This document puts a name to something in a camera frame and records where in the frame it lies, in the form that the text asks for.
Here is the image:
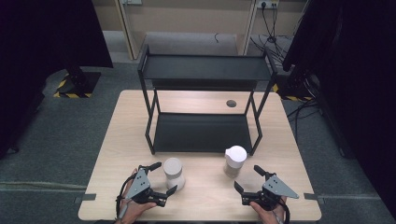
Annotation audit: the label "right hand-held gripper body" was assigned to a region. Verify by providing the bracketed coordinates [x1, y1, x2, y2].
[241, 175, 300, 212]

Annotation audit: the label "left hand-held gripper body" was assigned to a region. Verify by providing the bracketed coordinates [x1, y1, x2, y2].
[125, 168, 167, 208]

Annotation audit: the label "glass salt jar white lid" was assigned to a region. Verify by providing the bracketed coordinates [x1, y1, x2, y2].
[163, 157, 187, 191]

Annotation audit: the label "glass brown spice jar white lid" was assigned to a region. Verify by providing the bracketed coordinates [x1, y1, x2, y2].
[222, 145, 248, 179]

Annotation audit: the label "black metal two-tier shelf rack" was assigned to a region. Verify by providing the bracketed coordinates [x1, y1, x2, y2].
[137, 44, 279, 156]

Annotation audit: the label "person's left hand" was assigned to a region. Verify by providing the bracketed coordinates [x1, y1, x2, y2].
[116, 167, 159, 224]

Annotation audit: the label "person's right hand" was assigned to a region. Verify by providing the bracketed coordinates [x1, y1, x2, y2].
[249, 196, 289, 224]

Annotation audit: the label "grey floor tape strip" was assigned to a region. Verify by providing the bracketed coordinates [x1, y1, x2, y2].
[74, 192, 97, 204]
[304, 192, 325, 205]

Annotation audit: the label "black stand base striped tape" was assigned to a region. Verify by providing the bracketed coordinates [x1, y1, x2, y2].
[272, 72, 314, 102]
[52, 65, 103, 100]

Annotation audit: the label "black curtain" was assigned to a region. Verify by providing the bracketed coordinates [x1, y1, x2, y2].
[0, 0, 114, 161]
[281, 0, 396, 219]

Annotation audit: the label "left hand-held gripper cable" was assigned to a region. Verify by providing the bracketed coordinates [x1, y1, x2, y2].
[115, 172, 140, 224]

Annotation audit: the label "hand-held gripper cable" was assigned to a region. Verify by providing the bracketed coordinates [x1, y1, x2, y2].
[115, 172, 140, 224]
[278, 199, 291, 224]

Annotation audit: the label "right hand-held gripper cable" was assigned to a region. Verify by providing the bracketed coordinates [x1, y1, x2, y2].
[278, 199, 291, 224]

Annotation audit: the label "black floor cables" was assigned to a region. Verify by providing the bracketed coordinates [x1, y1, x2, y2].
[286, 98, 322, 143]

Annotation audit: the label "black plugged power cables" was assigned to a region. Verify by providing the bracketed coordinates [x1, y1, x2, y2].
[249, 3, 296, 65]

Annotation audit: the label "light wooden frame partition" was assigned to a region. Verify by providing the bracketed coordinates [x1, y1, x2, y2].
[113, 0, 260, 61]

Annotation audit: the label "white wall socket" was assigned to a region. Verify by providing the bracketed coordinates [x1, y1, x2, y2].
[256, 0, 280, 9]

